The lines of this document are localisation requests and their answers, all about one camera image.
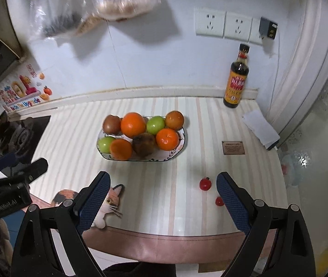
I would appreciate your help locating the green apple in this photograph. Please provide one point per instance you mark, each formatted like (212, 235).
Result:
(155, 124)
(104, 144)

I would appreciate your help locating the bright tangerine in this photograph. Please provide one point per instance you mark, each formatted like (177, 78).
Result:
(121, 150)

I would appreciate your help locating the small brown card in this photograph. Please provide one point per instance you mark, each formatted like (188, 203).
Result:
(233, 148)

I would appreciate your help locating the colourful wall sticker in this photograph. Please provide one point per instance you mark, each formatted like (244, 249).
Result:
(25, 87)

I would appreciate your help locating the oval floral ceramic plate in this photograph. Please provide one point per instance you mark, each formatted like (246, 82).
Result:
(158, 155)

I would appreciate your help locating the large orange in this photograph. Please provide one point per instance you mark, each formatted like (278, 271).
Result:
(133, 124)

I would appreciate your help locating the white wall socket left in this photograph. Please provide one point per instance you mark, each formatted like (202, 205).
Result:
(209, 22)

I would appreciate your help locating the white wall socket middle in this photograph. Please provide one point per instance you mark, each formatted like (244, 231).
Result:
(237, 26)

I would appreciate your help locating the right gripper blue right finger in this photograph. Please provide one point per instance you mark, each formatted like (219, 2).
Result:
(246, 212)

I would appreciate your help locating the glass sliding door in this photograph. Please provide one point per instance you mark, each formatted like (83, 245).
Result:
(304, 163)

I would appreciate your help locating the white wall socket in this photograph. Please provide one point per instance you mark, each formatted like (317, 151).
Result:
(237, 26)
(209, 22)

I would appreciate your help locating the black plug adapter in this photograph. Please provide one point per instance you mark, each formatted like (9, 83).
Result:
(267, 28)

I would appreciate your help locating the dark bruised apple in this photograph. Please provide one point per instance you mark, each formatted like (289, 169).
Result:
(144, 144)

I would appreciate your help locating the black gas stove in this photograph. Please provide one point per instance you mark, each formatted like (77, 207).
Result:
(21, 137)

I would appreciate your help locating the plastic bag with dark contents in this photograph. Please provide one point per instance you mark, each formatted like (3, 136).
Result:
(52, 19)

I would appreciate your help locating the soy sauce bottle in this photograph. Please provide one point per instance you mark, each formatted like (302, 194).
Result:
(237, 78)

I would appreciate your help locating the larger cherry tomato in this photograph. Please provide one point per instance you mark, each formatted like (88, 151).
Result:
(205, 184)

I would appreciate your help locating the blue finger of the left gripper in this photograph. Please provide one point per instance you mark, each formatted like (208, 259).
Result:
(7, 160)
(34, 170)

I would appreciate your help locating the striped table mat with cat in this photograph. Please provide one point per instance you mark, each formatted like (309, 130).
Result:
(163, 214)

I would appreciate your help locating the folded white cloth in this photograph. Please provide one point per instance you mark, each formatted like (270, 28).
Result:
(257, 123)

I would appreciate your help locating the red brown apple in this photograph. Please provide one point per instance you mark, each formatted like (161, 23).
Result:
(112, 124)

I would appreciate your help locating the smaller cherry tomato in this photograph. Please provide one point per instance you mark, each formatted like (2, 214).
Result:
(219, 201)

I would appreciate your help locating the dark orange tangerine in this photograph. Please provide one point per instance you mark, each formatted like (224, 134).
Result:
(174, 120)

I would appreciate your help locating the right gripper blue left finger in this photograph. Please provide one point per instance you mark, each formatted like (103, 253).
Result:
(90, 199)

